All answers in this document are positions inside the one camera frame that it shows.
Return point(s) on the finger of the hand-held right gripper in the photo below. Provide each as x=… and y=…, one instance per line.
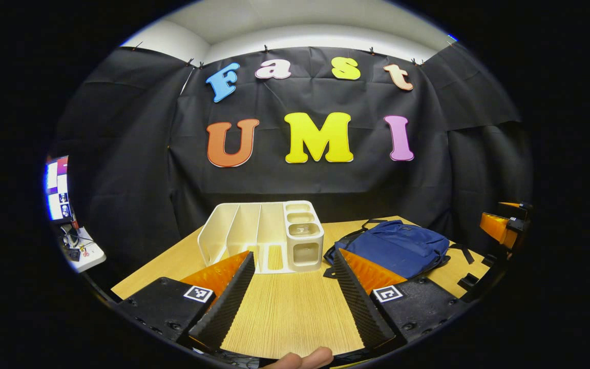
x=471, y=284
x=494, y=226

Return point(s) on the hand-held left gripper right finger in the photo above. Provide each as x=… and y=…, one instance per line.
x=359, y=307

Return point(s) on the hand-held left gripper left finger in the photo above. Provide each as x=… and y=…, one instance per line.
x=226, y=307

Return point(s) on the blue schoolbag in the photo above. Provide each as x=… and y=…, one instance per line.
x=397, y=246

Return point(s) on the white plastic bookshelf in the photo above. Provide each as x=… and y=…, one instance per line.
x=244, y=230

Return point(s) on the black backdrop cloth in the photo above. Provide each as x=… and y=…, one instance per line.
x=285, y=179

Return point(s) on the white side table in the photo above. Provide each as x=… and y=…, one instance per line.
x=92, y=256

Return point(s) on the computer monitor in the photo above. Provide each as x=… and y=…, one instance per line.
x=58, y=189

